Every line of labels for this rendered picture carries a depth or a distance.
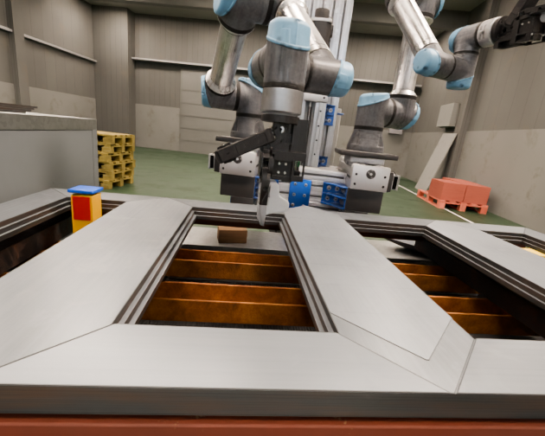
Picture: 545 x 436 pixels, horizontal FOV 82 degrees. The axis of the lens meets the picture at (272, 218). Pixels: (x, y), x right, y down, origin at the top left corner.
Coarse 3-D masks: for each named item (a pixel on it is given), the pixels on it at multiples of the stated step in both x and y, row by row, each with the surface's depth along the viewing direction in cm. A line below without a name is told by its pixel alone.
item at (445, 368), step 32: (0, 224) 62; (32, 224) 70; (192, 224) 82; (288, 224) 83; (352, 224) 94; (384, 224) 96; (160, 256) 56; (480, 256) 74; (512, 288) 64; (128, 320) 39; (320, 320) 44; (384, 352) 36; (448, 352) 37; (448, 384) 32; (320, 416) 30; (352, 416) 30; (384, 416) 31; (416, 416) 31; (448, 416) 32; (480, 416) 32; (512, 416) 32; (544, 416) 33
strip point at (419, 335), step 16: (352, 320) 41; (368, 320) 42; (384, 320) 42; (400, 320) 43; (416, 320) 43; (432, 320) 43; (448, 320) 44; (384, 336) 39; (400, 336) 39; (416, 336) 39; (432, 336) 40; (416, 352) 36; (432, 352) 37
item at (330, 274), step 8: (312, 264) 58; (320, 264) 59; (312, 272) 54; (320, 272) 55; (328, 272) 55; (336, 272) 55; (344, 272) 56; (352, 272) 56; (360, 272) 57; (368, 272) 57; (376, 272) 57; (384, 272) 58; (392, 272) 58; (400, 272) 59; (320, 280) 52; (328, 280) 52; (336, 280) 52; (344, 280) 53; (352, 280) 53; (360, 280) 53; (368, 280) 54; (376, 280) 54; (384, 280) 54; (392, 280) 55; (400, 280) 55; (408, 280) 56; (408, 288) 52; (416, 288) 53
